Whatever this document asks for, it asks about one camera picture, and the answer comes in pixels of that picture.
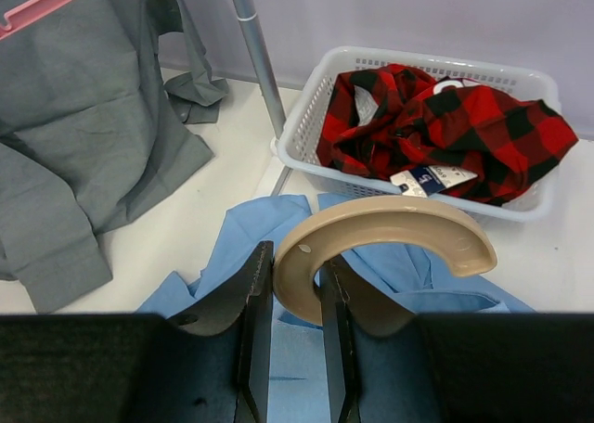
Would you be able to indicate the wooden hanger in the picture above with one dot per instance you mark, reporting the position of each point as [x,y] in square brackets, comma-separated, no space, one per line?
[433,225]

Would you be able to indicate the red black plaid shirt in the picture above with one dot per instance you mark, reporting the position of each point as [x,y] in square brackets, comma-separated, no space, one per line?
[380,122]

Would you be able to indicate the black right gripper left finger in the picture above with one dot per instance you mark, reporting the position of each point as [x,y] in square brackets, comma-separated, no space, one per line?
[209,363]

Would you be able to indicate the white plastic basket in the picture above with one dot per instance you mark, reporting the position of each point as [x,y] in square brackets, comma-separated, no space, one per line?
[297,145]

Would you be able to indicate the light blue shirt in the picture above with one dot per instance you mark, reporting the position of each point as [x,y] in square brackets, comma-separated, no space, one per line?
[298,389]

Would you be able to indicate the white metal clothes rack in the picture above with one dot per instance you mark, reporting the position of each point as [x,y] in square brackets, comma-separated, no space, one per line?
[276,173]

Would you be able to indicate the pink plastic hanger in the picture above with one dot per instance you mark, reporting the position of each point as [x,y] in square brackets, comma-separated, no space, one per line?
[27,13]

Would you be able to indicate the grey shirt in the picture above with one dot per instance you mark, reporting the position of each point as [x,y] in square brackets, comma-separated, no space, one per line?
[96,100]

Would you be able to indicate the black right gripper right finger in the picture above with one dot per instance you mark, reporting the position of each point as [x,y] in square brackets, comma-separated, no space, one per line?
[386,364]

